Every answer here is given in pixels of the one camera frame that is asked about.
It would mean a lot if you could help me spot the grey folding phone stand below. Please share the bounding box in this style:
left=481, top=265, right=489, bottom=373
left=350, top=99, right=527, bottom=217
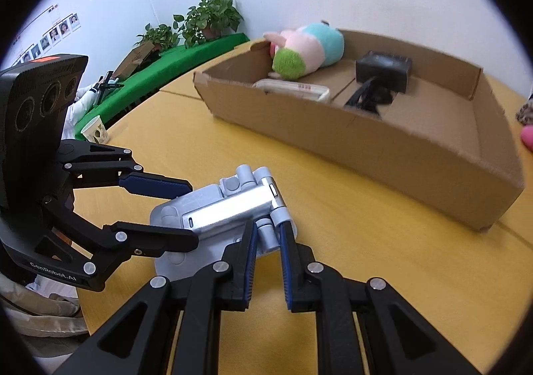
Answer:
left=149, top=165, right=298, bottom=276

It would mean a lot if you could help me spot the pink teal green plush toy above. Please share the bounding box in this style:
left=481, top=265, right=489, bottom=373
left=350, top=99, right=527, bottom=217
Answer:
left=263, top=19, right=345, bottom=81

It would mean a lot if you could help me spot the person's beige clothing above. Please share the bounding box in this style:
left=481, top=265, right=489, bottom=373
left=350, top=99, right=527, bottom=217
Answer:
left=0, top=273, right=90, bottom=359

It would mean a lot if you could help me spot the black charger box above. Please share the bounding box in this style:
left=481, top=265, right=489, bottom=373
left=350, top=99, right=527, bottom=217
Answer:
left=355, top=51, right=413, bottom=94

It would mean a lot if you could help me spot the cream phone case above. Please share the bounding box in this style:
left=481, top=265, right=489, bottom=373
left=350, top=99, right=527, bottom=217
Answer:
left=252, top=78, right=331, bottom=103

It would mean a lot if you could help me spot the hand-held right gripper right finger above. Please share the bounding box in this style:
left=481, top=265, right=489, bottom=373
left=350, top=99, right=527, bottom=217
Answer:
left=279, top=222, right=484, bottom=375

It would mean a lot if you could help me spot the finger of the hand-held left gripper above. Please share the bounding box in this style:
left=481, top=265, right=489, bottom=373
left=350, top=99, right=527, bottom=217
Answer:
left=42, top=198, right=200, bottom=276
left=58, top=139, right=195, bottom=200

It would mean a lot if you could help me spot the large potted green plant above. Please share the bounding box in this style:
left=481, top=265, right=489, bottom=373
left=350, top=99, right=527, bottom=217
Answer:
left=173, top=0, right=244, bottom=48

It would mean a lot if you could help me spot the cardboard tissue box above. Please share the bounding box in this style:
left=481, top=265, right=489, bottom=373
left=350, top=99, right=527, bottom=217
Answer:
left=112, top=41, right=157, bottom=80

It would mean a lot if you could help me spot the row of wall photos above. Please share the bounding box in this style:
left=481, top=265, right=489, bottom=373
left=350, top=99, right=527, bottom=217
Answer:
left=12, top=6, right=82, bottom=67

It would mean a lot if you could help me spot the small potted green plant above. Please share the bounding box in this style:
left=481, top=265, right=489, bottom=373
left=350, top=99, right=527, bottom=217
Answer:
left=134, top=24, right=180, bottom=53

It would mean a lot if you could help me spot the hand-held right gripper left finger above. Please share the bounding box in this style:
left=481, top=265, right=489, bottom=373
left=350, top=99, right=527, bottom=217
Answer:
left=52, top=220, right=258, bottom=375

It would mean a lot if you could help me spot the printed paper cup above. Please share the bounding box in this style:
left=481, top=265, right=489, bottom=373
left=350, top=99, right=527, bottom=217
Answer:
left=81, top=116, right=110, bottom=145

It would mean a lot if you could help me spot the shallow cardboard box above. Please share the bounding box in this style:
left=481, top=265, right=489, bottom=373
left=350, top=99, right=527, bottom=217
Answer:
left=194, top=28, right=526, bottom=234

